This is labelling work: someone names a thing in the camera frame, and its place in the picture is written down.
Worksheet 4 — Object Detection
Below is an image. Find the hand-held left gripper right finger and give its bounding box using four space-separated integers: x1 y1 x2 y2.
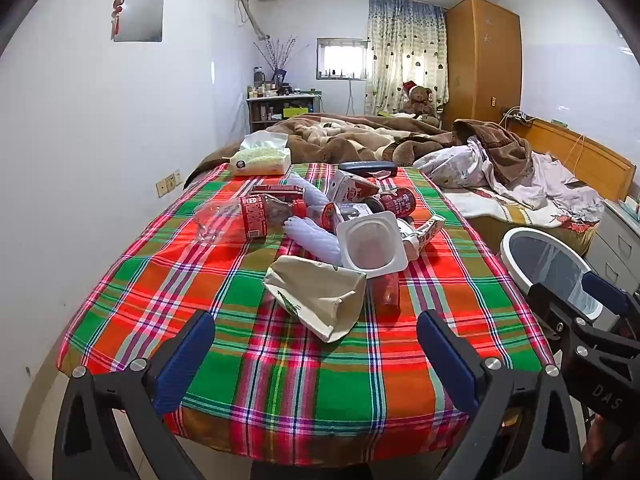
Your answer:
416 309 583 480

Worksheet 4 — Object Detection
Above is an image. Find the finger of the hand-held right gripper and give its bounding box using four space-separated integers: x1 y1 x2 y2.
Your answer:
531 283 581 356
580 270 640 331

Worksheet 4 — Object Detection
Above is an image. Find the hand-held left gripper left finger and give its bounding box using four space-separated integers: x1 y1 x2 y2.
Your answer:
52 310 221 480

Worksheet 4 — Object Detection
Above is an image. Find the white round trash bin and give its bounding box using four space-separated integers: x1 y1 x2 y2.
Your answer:
500 226 605 323

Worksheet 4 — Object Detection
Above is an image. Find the red translucent cup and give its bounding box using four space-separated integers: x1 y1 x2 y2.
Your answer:
367 272 401 311

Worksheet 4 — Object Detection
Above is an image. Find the white plastic yogurt cup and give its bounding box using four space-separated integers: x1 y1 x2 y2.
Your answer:
336 211 407 278

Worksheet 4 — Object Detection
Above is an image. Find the paper bag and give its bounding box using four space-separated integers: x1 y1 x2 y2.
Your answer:
262 255 368 343

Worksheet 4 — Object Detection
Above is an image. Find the clear plastic bottle red label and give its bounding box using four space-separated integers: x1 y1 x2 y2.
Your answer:
192 195 307 246

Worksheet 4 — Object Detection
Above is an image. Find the red drink can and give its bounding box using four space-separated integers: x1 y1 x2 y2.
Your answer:
365 187 417 218

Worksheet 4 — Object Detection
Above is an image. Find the white ribbed plastic bottle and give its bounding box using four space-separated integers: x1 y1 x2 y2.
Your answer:
287 172 331 222
282 216 346 267

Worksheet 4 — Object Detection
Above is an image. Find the small red packet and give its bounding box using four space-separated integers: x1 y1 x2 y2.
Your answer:
322 201 373 233

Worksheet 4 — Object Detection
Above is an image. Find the white carton with red print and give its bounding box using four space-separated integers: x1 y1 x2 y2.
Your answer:
327 170 381 206

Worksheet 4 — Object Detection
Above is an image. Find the grey nightstand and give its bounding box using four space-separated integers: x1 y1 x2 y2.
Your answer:
582 200 640 281

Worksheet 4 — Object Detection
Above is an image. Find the plaid tablecloth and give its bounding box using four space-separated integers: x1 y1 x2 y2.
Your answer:
57 162 556 466

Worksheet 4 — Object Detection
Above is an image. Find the floral printed bed sheet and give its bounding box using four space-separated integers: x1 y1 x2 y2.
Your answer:
445 185 598 235

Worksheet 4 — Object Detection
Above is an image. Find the wooden headboard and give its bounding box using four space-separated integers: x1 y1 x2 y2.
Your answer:
512 117 637 201

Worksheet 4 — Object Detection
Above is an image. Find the white floral quilt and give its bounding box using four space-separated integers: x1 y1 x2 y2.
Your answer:
414 137 606 223

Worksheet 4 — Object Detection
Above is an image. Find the dark blue glasses case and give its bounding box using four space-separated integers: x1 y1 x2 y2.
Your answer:
338 161 398 179

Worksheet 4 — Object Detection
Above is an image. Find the tissue pack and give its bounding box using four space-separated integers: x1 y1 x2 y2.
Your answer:
229 130 292 177

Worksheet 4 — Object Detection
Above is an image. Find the brown fleece blanket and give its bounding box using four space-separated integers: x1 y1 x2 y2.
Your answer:
182 112 531 191

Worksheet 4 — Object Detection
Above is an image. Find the brown teddy bear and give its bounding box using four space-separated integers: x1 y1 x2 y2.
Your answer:
400 81 441 120

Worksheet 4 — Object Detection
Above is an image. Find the wooden wardrobe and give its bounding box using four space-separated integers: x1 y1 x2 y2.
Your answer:
444 0 523 126

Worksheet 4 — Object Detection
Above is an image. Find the white shelf with toiletries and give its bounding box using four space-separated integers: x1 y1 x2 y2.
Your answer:
246 94 321 133

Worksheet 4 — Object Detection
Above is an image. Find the patterned curtain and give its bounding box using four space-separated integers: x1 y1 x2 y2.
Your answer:
365 0 448 116

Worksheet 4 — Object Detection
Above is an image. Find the vase of dry branches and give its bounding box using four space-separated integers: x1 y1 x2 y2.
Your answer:
252 36 311 83

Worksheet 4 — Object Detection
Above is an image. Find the small window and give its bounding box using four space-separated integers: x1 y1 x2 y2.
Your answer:
316 37 370 81

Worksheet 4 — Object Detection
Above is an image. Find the air conditioner pipe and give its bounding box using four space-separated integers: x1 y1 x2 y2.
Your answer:
232 0 271 41

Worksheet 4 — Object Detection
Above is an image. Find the red hanging ornament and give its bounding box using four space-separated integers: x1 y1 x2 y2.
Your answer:
111 0 126 41

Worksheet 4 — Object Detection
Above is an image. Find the orange cable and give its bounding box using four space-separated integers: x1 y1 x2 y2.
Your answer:
570 132 587 176

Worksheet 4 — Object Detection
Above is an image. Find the wall socket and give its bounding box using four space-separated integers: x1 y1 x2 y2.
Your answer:
156 172 182 197

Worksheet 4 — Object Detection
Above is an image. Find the reflective wall panel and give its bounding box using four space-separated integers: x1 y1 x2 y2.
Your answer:
112 0 165 43

